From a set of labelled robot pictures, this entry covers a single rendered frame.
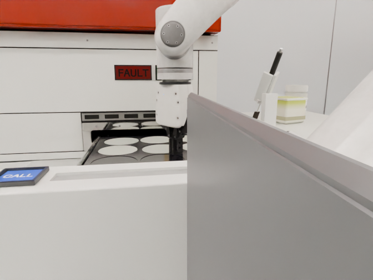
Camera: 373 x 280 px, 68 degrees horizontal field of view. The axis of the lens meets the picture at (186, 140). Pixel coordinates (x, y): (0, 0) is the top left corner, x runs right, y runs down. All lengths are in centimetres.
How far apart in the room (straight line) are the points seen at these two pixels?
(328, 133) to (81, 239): 30
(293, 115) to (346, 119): 61
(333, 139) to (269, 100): 49
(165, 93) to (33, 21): 46
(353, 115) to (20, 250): 36
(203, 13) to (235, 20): 203
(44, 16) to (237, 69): 190
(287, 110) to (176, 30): 37
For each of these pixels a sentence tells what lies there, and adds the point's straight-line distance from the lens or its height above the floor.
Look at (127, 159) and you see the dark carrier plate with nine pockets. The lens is 66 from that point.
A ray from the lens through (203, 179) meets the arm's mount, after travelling 18.
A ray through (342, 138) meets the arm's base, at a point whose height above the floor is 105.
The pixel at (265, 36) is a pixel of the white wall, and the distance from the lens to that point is 268.
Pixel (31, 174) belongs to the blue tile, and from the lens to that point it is 41.
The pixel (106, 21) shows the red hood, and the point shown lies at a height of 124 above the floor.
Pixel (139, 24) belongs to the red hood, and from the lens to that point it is 90.
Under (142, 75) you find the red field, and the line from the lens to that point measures 94.
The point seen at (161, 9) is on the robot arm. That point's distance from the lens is 65.
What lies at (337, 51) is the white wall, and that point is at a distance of 303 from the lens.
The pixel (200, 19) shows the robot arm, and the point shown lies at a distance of 57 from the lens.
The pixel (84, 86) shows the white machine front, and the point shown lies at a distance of 96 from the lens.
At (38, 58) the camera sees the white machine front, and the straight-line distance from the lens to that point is 99.
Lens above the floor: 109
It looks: 13 degrees down
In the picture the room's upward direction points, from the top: straight up
